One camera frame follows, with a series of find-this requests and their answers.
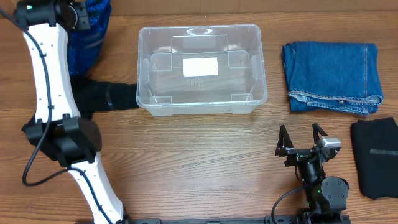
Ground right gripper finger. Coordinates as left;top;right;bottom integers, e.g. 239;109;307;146
276;125;294;150
312;123;327;144

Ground blue green sequin cloth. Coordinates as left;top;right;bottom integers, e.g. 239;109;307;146
68;0;112;76

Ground large black cloth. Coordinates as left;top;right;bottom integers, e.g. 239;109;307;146
350;117;397;200

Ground black cloth with grey band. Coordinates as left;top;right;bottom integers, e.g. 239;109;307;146
70;77;139;120

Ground small black cloth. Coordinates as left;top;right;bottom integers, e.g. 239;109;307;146
21;115;35;133

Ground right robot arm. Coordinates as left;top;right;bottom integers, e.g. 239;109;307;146
264;123;351;224

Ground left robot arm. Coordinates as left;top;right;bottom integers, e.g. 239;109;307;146
14;1;132;223

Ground folded blue denim jeans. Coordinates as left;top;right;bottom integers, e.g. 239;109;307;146
281;42;384;116

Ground clear plastic storage bin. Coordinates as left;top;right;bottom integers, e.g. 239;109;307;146
136;24;268;116

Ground white label in bin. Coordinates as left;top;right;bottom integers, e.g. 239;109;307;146
183;57;219;77

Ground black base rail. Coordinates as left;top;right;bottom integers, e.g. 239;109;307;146
74;214;352;224

